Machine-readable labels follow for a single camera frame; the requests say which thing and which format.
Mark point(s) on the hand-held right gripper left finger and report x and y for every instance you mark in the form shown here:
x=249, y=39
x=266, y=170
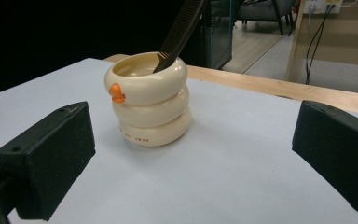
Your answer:
x=52, y=161

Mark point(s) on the cream ringed cup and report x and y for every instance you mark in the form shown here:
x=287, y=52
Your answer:
x=155, y=115

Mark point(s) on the white power outlet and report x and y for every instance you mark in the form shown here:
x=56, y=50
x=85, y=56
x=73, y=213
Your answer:
x=321, y=5

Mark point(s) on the white board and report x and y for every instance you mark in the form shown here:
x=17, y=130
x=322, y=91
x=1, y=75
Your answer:
x=199, y=186

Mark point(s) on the dark glass cabinet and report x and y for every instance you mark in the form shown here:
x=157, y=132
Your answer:
x=219, y=34

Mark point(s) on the wooden shelf frame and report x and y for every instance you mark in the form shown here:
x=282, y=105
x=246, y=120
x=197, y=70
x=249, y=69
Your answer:
x=348, y=40

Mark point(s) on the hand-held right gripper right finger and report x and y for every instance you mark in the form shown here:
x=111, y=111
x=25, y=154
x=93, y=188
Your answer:
x=338, y=152

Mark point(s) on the grey chair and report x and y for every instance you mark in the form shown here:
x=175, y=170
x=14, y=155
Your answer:
x=261, y=11

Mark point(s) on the wooden table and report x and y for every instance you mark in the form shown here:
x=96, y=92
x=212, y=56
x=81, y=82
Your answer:
x=261, y=84

